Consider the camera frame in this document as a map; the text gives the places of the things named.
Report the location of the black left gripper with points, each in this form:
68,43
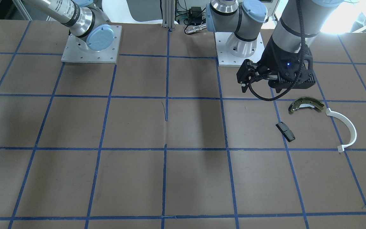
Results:
268,59

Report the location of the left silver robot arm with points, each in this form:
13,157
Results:
299,24

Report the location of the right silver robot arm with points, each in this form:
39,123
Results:
93,40

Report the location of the olive brake shoe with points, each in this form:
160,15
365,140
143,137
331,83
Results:
306,102

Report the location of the silver cylindrical connector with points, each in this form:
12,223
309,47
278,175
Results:
195,29

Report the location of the black brake pad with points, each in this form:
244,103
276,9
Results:
285,131

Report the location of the white curved plastic bracket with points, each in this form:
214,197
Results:
349,124

